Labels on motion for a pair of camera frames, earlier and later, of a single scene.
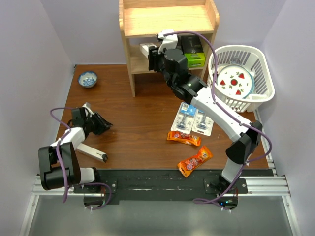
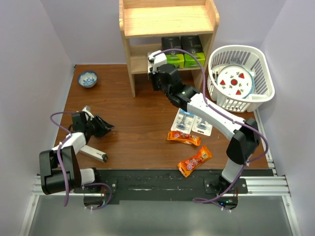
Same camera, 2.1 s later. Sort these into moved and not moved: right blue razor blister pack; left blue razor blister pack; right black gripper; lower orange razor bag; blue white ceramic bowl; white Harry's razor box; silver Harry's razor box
Moved: white Harry's razor box; right black gripper
Not moved: right blue razor blister pack; silver Harry's razor box; blue white ceramic bowl; lower orange razor bag; left blue razor blister pack
